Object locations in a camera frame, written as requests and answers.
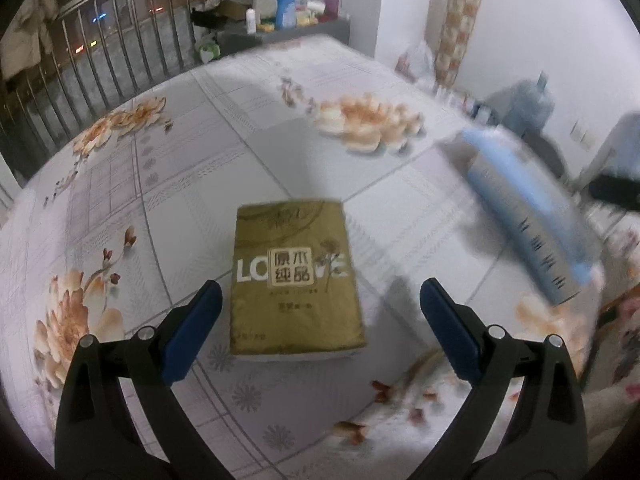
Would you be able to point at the blue and white tube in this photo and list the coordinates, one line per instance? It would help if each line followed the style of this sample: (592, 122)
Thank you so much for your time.
(530, 215)

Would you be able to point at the large blue water jug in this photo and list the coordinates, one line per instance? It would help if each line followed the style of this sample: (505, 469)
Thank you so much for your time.
(530, 107)

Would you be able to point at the dark grey cabinet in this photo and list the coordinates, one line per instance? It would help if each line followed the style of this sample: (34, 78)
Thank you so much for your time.
(290, 37)

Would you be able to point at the magenta bottle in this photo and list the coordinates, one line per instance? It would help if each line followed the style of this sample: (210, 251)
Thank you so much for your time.
(331, 5)

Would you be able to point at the white plastic bag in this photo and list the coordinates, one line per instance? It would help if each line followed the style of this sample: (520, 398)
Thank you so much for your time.
(415, 62)

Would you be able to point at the orange patterned column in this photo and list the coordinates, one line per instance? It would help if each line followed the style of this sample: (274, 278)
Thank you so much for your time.
(457, 30)

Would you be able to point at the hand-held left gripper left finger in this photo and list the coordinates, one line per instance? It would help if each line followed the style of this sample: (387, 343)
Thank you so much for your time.
(192, 330)

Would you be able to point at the hanging beige cloth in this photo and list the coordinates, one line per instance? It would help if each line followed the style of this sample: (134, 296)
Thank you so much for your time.
(27, 30)

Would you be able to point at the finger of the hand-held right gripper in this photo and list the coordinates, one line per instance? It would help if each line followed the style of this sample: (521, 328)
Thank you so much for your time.
(617, 192)

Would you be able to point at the blue detergent bottle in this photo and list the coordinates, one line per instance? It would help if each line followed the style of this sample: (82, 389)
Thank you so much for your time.
(285, 10)

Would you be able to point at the floral bed sheet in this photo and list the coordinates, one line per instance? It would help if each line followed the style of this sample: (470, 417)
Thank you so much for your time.
(200, 170)

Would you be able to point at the white wall socket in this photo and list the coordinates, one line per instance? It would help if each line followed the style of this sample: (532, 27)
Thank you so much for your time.
(582, 135)

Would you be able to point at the green and white bag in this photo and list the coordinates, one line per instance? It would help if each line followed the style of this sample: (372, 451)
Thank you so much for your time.
(209, 51)

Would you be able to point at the gold tissue pack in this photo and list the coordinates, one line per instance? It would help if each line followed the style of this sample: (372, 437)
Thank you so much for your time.
(295, 280)

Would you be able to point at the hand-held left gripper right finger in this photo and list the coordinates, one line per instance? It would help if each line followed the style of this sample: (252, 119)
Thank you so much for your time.
(450, 332)

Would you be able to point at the metal railing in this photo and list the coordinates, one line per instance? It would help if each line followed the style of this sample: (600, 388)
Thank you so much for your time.
(100, 50)

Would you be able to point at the small white bottle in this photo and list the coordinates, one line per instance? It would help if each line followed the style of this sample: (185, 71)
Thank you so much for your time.
(251, 21)

